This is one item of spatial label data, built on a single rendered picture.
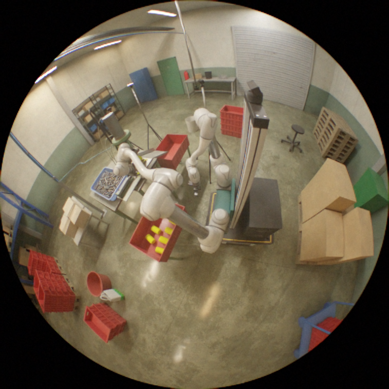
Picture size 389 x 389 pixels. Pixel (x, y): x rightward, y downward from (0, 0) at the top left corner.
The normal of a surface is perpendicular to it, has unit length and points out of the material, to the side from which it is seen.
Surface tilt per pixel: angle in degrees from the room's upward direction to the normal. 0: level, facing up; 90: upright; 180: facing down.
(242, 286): 0
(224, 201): 0
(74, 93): 90
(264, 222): 0
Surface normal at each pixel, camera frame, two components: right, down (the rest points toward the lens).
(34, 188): 0.92, 0.25
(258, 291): -0.17, -0.48
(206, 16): -0.36, 0.84
